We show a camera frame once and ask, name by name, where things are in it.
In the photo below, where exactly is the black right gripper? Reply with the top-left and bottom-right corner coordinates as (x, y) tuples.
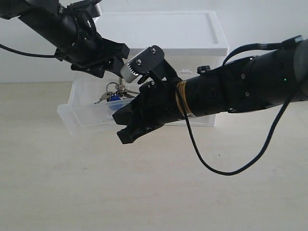
(112, 79), (184, 144)

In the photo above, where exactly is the white plastic drawer cabinet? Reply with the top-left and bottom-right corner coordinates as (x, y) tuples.
(91, 11), (229, 128)

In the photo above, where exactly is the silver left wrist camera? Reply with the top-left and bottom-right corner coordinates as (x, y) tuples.
(67, 0), (102, 18)

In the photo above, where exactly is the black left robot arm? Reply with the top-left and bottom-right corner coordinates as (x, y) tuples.
(0, 0), (130, 78)

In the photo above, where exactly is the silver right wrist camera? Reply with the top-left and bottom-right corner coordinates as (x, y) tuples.
(120, 45), (182, 85)

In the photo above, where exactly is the clear drawer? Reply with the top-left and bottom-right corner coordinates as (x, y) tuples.
(57, 74), (140, 137)

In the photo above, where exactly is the key bunch with blue tag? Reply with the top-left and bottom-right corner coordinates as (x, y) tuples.
(94, 78), (139, 104)

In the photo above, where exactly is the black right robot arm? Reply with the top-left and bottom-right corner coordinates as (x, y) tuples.
(113, 36), (308, 144)

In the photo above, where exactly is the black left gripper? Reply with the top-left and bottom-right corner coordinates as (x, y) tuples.
(55, 14), (130, 78)

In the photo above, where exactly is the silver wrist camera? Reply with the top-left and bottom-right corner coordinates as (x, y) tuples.
(67, 0), (102, 18)
(120, 45), (182, 85)

